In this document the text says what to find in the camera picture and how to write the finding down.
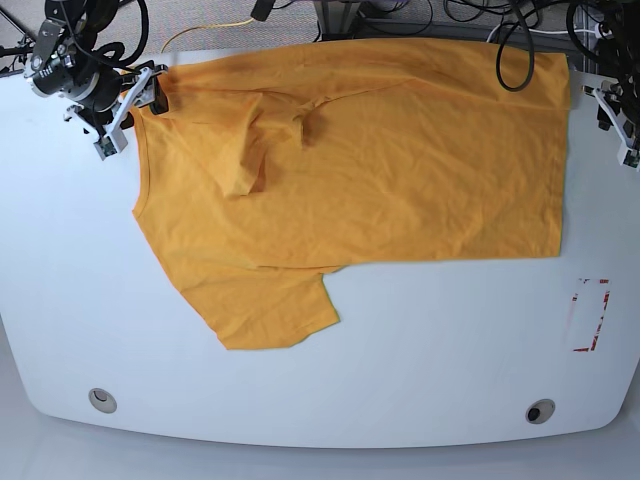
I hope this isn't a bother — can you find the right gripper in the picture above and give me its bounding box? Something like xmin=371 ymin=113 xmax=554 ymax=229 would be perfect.
xmin=62 ymin=62 xmax=169 ymax=138

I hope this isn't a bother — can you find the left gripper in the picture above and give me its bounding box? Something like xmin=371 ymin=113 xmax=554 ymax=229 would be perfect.
xmin=581 ymin=80 xmax=639 ymax=149

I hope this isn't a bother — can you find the orange T-shirt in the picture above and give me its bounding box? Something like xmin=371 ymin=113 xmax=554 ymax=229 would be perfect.
xmin=133 ymin=38 xmax=570 ymax=350

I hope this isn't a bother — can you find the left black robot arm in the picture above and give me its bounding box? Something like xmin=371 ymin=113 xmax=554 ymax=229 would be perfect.
xmin=565 ymin=1 xmax=639 ymax=166

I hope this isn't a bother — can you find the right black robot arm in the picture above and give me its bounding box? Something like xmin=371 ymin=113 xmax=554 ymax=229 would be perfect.
xmin=25 ymin=1 xmax=169 ymax=142

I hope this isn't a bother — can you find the red tape rectangle marking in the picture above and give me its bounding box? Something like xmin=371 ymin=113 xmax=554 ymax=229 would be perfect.
xmin=567 ymin=278 xmax=611 ymax=353

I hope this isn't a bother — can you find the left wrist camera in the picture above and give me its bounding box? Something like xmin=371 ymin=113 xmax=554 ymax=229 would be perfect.
xmin=617 ymin=145 xmax=640 ymax=172

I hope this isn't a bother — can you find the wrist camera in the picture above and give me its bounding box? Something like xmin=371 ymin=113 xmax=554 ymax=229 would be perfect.
xmin=94 ymin=131 xmax=128 ymax=161
xmin=617 ymin=145 xmax=640 ymax=172

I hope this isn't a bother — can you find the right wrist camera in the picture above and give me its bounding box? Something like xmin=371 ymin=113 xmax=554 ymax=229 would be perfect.
xmin=94 ymin=131 xmax=128 ymax=161

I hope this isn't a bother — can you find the yellow floor cable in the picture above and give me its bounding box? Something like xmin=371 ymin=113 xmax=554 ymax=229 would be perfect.
xmin=160 ymin=18 xmax=254 ymax=54

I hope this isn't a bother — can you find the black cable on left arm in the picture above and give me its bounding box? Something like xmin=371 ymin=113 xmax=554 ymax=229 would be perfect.
xmin=494 ymin=0 xmax=539 ymax=94

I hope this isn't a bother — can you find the right table cable grommet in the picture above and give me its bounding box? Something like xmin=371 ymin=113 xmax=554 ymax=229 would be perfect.
xmin=525 ymin=399 xmax=556 ymax=425

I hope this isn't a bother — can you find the table cable grommet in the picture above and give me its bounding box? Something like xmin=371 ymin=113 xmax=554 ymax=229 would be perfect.
xmin=88 ymin=388 xmax=117 ymax=414
xmin=525 ymin=399 xmax=556 ymax=425

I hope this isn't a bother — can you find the left table cable grommet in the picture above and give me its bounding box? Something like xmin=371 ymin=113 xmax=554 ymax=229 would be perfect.
xmin=88 ymin=388 xmax=117 ymax=414

